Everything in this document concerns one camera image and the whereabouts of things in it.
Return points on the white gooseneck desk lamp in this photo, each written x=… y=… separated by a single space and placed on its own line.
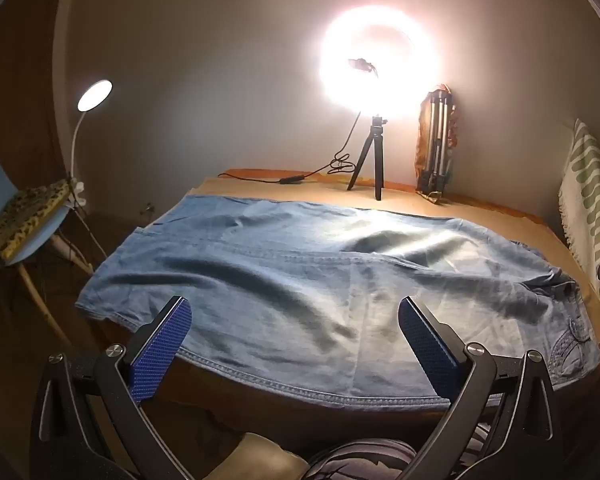
x=94 y=95

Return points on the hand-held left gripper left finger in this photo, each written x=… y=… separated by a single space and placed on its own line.
x=160 y=355

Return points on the green patterned white blanket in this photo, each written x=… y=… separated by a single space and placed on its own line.
x=590 y=185

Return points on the folded silver tripod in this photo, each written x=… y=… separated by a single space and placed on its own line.
x=422 y=125
x=436 y=140

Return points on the leopard print cushion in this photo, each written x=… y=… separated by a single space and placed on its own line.
x=25 y=210

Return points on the blue denim pants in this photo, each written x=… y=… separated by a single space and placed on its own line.
x=280 y=280

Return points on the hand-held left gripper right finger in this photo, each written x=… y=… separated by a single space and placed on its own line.
x=430 y=355

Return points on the person's striped leggings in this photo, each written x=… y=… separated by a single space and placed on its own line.
x=360 y=460

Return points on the phone clamp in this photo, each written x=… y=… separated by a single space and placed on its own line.
x=360 y=64

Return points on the black mini tripod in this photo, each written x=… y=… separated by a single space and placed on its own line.
x=377 y=160

